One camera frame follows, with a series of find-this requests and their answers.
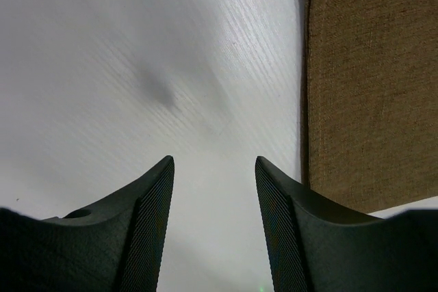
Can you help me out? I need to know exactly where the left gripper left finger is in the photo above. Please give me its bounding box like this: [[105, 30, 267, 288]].
[[1, 156, 175, 291]]

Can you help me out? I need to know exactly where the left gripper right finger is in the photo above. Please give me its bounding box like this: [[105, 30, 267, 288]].
[[255, 156, 437, 291]]

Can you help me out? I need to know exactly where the brown cloth napkin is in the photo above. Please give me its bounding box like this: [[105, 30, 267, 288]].
[[305, 0, 437, 213]]

